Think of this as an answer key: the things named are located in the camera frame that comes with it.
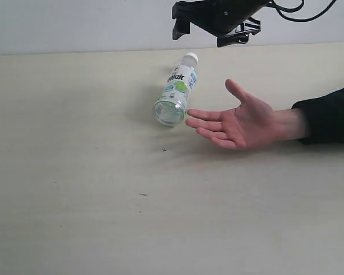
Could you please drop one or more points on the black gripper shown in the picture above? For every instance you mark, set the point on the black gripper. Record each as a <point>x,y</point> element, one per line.
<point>230,21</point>

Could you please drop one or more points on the clear bottle green lime label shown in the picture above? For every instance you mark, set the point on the clear bottle green lime label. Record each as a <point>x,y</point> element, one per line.
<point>171,106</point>

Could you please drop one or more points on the person's open hand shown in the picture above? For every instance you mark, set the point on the person's open hand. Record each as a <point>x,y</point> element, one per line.
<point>251,125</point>

